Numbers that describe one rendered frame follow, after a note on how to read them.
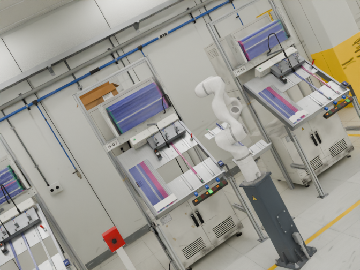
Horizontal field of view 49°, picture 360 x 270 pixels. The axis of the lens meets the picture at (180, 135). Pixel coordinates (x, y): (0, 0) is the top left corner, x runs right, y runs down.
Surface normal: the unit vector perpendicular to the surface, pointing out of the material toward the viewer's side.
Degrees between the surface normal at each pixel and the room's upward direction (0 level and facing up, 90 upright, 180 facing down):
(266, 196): 90
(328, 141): 90
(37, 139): 90
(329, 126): 90
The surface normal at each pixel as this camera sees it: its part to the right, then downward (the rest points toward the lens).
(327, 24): 0.29, 0.00
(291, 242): 0.48, -0.11
